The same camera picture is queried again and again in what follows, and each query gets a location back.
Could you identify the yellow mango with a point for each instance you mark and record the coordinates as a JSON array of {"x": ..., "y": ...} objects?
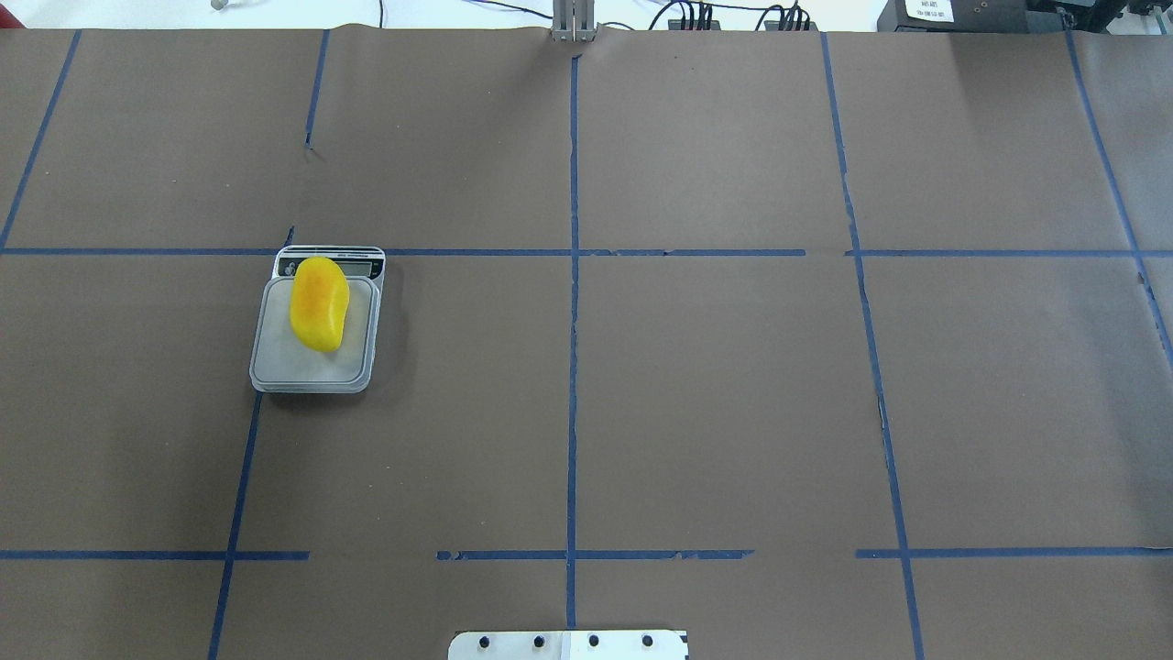
[{"x": 318, "y": 304}]

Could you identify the silver digital kitchen scale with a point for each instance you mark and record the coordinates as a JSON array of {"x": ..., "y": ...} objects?
[{"x": 281, "y": 364}]

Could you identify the black equipment box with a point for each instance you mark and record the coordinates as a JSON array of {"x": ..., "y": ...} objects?
[{"x": 993, "y": 17}]

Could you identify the aluminium frame post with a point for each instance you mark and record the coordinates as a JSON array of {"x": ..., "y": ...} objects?
[{"x": 574, "y": 21}]

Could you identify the white pedestal column base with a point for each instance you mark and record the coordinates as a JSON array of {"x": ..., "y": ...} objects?
[{"x": 570, "y": 644}]

